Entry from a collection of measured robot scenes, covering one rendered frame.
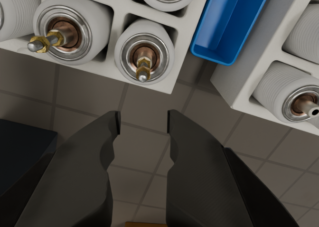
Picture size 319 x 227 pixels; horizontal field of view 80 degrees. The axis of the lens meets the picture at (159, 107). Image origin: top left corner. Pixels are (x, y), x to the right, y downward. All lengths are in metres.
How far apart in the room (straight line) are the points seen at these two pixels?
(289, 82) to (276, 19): 0.13
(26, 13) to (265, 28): 0.43
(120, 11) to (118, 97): 0.31
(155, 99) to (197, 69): 0.16
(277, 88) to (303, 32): 0.10
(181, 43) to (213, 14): 0.21
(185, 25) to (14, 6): 0.26
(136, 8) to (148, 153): 0.52
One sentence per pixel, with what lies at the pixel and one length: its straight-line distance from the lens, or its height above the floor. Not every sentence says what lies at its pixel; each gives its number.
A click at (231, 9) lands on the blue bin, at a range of 0.58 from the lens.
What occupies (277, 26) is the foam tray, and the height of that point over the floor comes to 0.18.
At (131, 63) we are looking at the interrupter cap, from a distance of 0.31.
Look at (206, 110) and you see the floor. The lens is 0.66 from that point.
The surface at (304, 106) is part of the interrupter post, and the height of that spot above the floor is 0.27.
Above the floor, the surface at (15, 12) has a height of 0.24.
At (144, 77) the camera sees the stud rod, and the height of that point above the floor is 0.34.
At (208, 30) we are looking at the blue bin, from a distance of 0.57.
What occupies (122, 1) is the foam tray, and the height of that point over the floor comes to 0.18.
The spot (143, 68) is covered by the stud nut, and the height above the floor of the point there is 0.33.
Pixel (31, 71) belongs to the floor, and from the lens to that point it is 0.67.
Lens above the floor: 0.55
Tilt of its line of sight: 61 degrees down
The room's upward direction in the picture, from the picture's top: 175 degrees clockwise
